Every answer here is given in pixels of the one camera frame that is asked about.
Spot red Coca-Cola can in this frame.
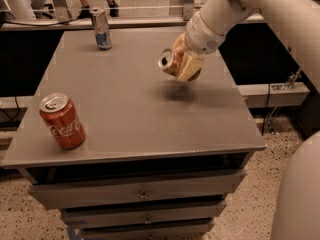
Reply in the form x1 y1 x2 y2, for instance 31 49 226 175
39 93 86 149

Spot grey top drawer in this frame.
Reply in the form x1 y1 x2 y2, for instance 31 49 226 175
30 169 246 209

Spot silver blue energy drink can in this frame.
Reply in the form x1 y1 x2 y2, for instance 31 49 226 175
90 7 112 50

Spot black cable at left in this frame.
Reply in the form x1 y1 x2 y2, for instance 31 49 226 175
0 96 22 125

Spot black cable on railing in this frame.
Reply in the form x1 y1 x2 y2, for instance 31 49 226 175
0 15 92 28

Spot black cable at right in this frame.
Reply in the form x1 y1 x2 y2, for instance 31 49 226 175
261 83 272 137

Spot grey middle drawer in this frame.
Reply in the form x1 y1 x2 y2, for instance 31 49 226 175
62 199 226 229

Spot orange soda can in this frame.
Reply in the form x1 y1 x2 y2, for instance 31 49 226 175
158 48 181 77

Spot grey drawer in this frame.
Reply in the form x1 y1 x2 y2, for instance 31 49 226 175
30 169 246 209
62 199 226 229
81 219 214 240

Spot person legs black shoes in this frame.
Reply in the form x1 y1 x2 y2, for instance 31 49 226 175
77 0 119 19

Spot grey metal railing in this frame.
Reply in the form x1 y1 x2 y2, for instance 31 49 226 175
0 0 268 32

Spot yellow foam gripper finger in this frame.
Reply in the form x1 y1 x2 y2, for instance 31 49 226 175
177 52 204 82
172 34 186 68

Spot grey bottom drawer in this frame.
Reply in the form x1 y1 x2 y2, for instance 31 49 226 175
81 219 214 240

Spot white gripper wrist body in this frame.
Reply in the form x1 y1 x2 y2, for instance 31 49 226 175
185 12 225 54

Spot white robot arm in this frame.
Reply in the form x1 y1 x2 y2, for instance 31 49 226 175
173 0 320 240

